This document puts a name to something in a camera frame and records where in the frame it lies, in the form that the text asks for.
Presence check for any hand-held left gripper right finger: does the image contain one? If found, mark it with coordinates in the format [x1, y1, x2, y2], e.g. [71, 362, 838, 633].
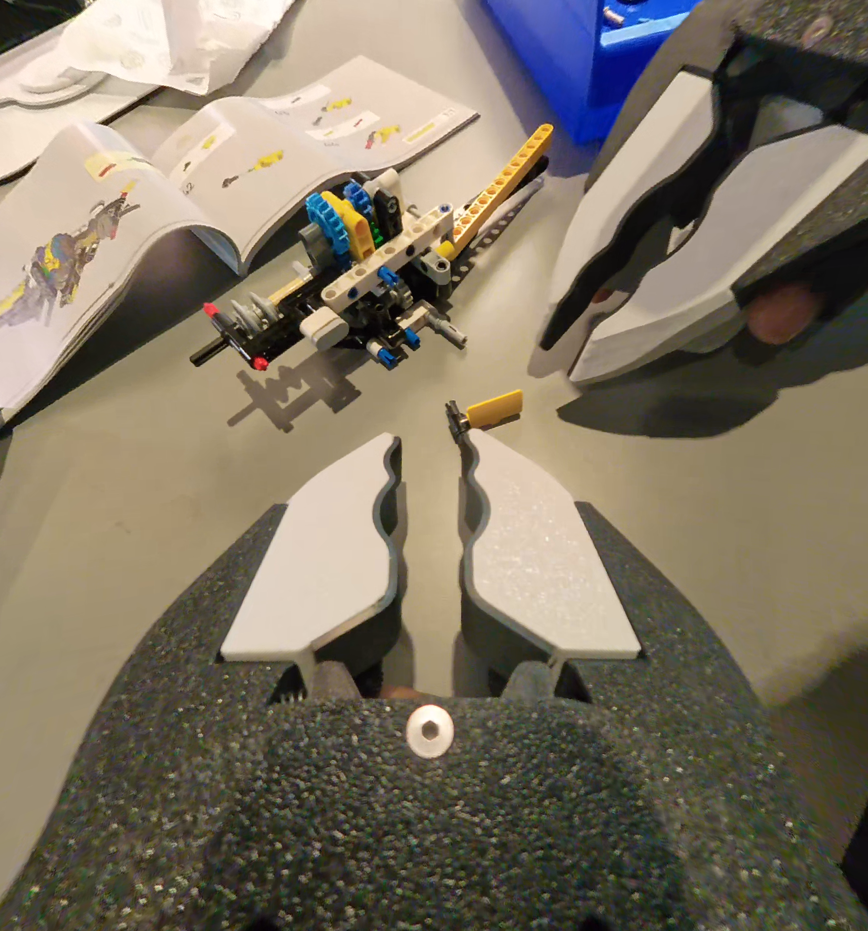
[459, 429, 642, 663]

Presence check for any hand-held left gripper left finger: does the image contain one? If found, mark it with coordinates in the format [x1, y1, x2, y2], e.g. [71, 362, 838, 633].
[219, 433, 403, 663]

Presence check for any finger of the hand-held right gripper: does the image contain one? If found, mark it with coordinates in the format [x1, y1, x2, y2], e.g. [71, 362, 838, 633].
[566, 122, 868, 386]
[538, 64, 740, 353]

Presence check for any yellow lego piece black axle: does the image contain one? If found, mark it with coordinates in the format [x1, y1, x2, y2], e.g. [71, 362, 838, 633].
[445, 389, 526, 443]

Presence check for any lego technic model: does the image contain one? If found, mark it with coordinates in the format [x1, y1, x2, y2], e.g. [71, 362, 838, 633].
[189, 122, 555, 372]

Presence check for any open lego instruction booklet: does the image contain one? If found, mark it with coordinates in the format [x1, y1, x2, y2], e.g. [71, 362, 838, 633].
[0, 54, 480, 430]

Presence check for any person's right hand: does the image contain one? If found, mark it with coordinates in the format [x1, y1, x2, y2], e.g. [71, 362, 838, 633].
[745, 282, 823, 346]

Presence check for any large blue plastic bin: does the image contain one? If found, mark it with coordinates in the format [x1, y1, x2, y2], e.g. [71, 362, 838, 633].
[481, 0, 704, 144]

